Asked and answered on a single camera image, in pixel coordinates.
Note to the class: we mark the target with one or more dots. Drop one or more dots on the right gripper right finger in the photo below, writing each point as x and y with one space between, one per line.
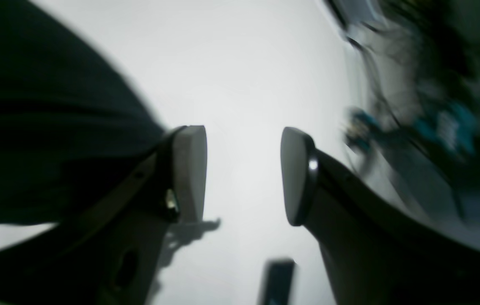
373 253

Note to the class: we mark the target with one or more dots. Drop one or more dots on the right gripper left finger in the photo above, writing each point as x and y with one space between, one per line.
107 254

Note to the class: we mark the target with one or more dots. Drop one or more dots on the black t-shirt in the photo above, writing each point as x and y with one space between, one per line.
71 129

